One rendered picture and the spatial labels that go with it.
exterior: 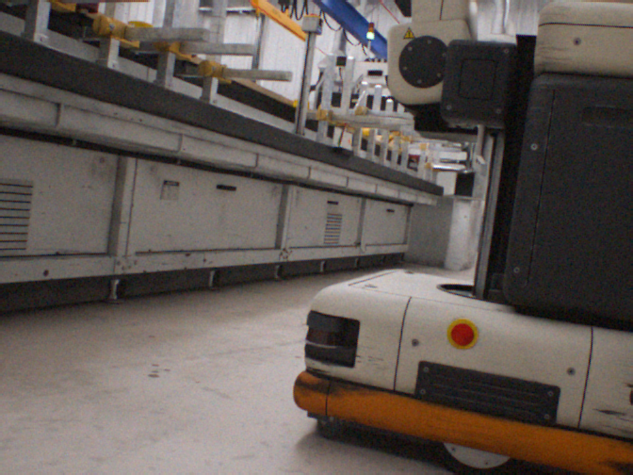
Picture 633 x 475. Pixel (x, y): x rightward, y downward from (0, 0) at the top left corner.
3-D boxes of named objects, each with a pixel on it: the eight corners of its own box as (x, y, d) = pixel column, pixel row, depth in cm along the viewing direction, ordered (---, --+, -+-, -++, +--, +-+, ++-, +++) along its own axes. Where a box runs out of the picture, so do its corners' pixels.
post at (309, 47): (304, 137, 285) (317, 35, 283) (300, 136, 280) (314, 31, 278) (296, 136, 287) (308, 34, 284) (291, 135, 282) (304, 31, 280)
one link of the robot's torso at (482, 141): (509, 166, 141) (523, 54, 140) (503, 151, 114) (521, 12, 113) (389, 154, 149) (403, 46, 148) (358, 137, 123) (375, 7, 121)
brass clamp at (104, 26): (140, 48, 176) (143, 29, 176) (107, 34, 163) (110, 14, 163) (122, 48, 178) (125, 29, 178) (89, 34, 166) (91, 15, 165)
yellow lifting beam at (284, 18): (314, 52, 899) (316, 29, 897) (256, 13, 741) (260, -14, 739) (308, 52, 902) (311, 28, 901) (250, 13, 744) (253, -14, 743)
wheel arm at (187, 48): (256, 59, 187) (258, 44, 187) (251, 57, 184) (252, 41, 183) (135, 56, 203) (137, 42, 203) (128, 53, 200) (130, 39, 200)
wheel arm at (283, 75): (291, 85, 210) (293, 72, 210) (287, 82, 207) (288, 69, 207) (179, 79, 226) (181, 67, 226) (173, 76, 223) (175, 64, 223)
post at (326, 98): (324, 155, 309) (336, 55, 307) (321, 155, 306) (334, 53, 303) (316, 155, 310) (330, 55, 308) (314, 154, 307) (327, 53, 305)
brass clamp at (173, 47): (192, 60, 199) (194, 44, 199) (167, 49, 186) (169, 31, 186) (176, 59, 201) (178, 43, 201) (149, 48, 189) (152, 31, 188)
